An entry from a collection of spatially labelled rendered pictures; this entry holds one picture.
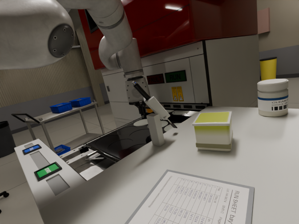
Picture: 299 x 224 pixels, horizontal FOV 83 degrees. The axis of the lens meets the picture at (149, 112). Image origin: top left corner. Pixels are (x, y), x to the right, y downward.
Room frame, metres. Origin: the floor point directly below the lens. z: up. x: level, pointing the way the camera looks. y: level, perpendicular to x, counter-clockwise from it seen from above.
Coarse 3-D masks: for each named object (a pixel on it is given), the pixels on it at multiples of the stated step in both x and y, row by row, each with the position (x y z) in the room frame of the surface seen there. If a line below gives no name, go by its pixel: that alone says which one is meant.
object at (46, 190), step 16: (32, 144) 0.68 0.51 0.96; (32, 160) 0.50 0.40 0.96; (48, 160) 0.47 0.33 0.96; (32, 176) 0.39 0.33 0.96; (48, 176) 0.38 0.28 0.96; (64, 176) 0.36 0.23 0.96; (80, 176) 0.35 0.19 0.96; (32, 192) 0.32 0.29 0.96; (48, 192) 0.31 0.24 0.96; (64, 192) 0.30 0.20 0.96
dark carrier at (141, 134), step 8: (136, 120) 0.89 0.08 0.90; (120, 128) 0.81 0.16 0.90; (128, 128) 0.79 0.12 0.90; (136, 128) 0.76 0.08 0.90; (144, 128) 0.74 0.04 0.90; (104, 136) 0.74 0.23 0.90; (112, 136) 0.72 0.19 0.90; (120, 136) 0.70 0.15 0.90; (128, 136) 0.68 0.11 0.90; (136, 136) 0.66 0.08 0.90; (144, 136) 0.65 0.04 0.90; (96, 144) 0.67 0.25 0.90; (104, 144) 0.65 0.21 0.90; (112, 144) 0.63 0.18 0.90; (120, 144) 0.62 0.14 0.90; (128, 144) 0.60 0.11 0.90; (136, 144) 0.58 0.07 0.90; (144, 144) 0.57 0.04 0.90; (112, 152) 0.56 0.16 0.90; (120, 152) 0.55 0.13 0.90; (128, 152) 0.54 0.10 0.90
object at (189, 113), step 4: (148, 108) 0.93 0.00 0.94; (148, 112) 0.94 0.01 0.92; (152, 112) 0.91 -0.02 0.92; (168, 112) 0.82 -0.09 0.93; (172, 112) 0.80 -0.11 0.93; (176, 112) 0.78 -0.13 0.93; (180, 112) 0.76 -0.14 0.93; (184, 112) 0.75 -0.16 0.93; (188, 112) 0.73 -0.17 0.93; (192, 112) 0.71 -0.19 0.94; (196, 112) 0.70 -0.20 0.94
